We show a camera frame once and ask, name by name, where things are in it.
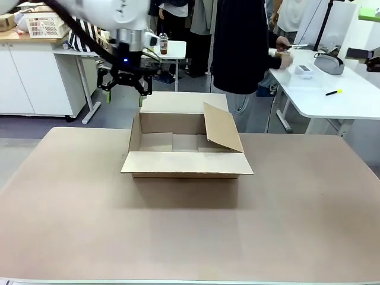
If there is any person's right forearm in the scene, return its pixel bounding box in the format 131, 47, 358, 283
266, 50, 283, 71

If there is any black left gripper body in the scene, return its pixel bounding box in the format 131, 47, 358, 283
111, 50, 158, 81

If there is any bystander in white shirt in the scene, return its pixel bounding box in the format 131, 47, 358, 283
275, 0, 307, 45

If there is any person's left forearm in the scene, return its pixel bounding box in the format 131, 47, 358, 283
268, 32, 281, 49

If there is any white cabinet wooden top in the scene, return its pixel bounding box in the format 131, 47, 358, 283
0, 28, 80, 116

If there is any grey zip pouch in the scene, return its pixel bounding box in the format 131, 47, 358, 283
313, 50, 345, 75

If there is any dome lid drink cup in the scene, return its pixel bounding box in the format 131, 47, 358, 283
159, 32, 169, 55

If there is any person's right hand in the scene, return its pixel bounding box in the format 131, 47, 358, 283
280, 53, 295, 71

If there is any person in dark sweater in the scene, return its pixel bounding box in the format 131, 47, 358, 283
210, 0, 295, 134

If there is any bystander in grey jacket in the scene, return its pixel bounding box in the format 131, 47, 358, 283
189, 0, 214, 78

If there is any bystander in black clothes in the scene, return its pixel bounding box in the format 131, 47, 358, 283
148, 0, 192, 42

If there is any black and white pen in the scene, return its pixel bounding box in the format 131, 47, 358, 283
277, 43, 309, 50

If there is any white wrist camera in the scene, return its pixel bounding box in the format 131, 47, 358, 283
143, 31, 160, 48

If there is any black stand pole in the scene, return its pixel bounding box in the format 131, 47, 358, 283
313, 0, 335, 52

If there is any small white box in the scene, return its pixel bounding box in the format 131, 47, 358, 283
294, 64, 315, 81

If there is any plain brown cardboard carton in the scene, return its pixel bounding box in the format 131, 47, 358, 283
0, 13, 16, 32

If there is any small white table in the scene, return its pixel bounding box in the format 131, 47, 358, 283
53, 40, 187, 125

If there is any brown cardboard box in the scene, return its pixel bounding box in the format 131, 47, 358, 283
120, 91, 255, 179

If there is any black corrugated cable hose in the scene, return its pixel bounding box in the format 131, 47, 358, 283
44, 0, 122, 68

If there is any person's left hand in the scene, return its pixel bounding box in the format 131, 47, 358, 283
275, 36, 291, 50

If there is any black white striped bag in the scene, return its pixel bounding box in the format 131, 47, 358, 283
68, 16, 102, 53

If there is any large white desk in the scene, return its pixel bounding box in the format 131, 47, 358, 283
268, 49, 380, 138

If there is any white plastic basket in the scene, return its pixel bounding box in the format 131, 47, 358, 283
23, 12, 72, 39

